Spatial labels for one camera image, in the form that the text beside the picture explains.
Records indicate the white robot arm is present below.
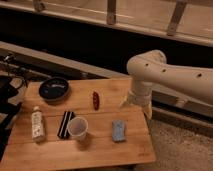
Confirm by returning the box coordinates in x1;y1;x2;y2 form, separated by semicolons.
121;50;213;119

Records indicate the black white striped block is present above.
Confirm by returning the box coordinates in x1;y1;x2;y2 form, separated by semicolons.
57;111;75;139

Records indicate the red pepper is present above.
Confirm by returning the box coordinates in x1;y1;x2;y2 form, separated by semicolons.
93;91;100;110

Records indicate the white plastic bottle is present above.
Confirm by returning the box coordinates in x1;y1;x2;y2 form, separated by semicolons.
31;106;45;143

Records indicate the black cables and equipment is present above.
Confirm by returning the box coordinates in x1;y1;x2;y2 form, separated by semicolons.
0;53;29;161

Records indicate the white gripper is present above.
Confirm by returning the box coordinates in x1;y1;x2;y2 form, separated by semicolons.
120;80;152;120

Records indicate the wooden cutting board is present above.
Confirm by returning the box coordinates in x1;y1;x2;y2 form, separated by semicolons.
0;78;156;171

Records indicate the dark round bowl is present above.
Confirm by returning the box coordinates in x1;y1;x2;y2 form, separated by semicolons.
38;77;70;101

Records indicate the blue sponge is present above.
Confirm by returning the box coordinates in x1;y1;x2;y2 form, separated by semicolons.
112;120;126;142

